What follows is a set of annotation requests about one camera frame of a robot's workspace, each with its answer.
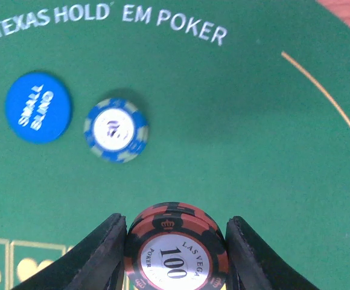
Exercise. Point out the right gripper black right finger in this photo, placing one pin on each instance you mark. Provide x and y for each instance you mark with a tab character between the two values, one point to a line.
253	264

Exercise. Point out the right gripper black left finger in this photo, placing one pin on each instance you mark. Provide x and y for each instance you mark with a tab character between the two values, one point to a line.
94	263

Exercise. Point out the blue chip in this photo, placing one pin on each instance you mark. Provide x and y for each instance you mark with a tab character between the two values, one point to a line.
116	130

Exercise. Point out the blue small blind button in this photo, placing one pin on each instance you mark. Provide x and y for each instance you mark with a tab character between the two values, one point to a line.
38	107

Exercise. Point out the green round poker mat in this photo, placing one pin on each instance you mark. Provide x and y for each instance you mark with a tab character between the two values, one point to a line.
248	111

